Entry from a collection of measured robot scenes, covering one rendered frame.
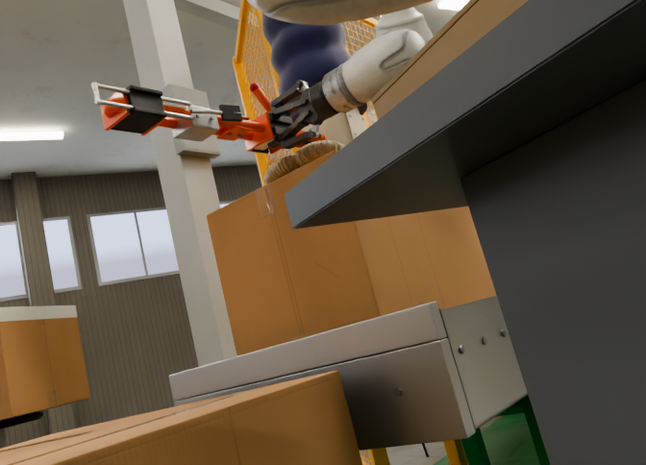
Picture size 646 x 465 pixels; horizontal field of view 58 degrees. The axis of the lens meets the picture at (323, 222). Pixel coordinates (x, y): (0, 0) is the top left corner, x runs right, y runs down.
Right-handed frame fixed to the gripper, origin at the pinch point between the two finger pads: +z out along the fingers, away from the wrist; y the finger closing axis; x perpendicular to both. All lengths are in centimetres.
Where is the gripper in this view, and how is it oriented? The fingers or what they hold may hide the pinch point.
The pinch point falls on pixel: (265, 134)
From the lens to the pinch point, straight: 134.4
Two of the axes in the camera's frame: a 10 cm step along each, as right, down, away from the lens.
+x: 6.2, 0.0, 7.9
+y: 2.4, 9.5, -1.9
